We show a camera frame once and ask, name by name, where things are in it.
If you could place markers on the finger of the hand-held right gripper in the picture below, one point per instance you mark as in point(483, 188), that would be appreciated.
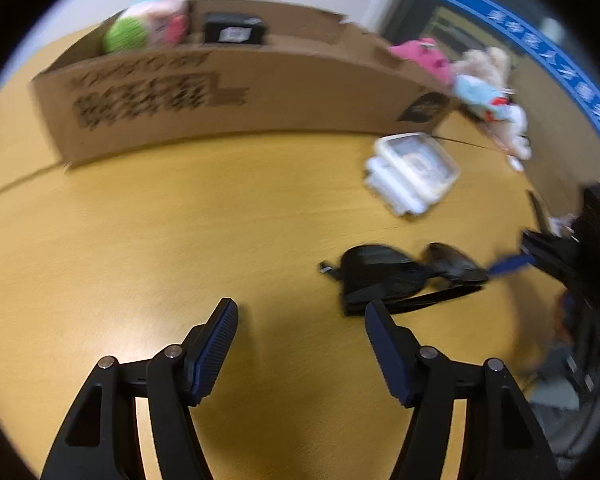
point(510, 263)

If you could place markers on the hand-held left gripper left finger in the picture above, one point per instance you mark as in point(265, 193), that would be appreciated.
point(211, 355)

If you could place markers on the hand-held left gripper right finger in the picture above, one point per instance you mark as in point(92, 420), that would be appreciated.
point(391, 355)

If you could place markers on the black sunglasses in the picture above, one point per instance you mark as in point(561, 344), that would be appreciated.
point(375, 270)

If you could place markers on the wooden desktop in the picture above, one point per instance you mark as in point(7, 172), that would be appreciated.
point(180, 240)

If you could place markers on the white plastic container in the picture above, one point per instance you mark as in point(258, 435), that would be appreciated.
point(415, 165)

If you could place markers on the grey chair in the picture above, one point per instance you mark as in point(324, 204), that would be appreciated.
point(565, 390)

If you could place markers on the beige plush toy blue outfit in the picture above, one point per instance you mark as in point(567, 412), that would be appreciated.
point(485, 95)

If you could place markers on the blue banner strip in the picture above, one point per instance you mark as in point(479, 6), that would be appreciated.
point(530, 30)

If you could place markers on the large cardboard box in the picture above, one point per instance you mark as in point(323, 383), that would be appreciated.
point(280, 100)

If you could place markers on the small black box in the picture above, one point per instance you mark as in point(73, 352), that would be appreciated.
point(235, 30)

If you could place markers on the green and pink plush toy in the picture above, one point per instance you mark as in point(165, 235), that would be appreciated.
point(130, 32)

